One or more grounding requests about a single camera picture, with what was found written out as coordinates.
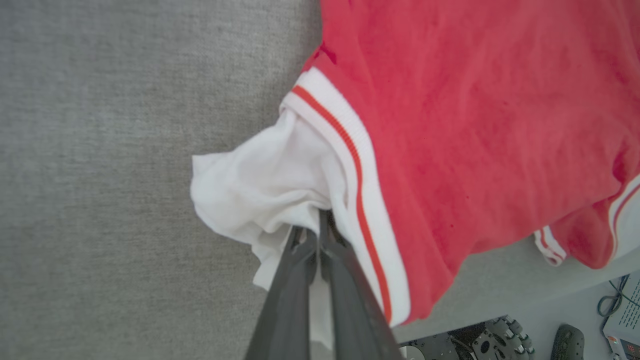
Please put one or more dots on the black rounded object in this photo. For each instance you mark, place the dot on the black rounded object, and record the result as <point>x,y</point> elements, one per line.
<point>567,345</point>

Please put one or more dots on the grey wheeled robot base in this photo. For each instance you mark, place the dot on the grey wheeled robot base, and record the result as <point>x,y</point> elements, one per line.
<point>480,342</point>

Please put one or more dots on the white labelled device box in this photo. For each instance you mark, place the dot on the white labelled device box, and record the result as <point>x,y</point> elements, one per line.
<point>625,320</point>

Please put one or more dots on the red and white striped garment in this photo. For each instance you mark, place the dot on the red and white striped garment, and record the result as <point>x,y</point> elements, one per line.
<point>475,125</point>

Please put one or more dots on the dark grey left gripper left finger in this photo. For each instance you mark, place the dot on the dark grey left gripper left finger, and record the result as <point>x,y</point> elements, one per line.
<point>285,310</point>

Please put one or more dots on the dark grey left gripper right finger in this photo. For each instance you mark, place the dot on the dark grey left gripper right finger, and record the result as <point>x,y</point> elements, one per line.
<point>355,320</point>

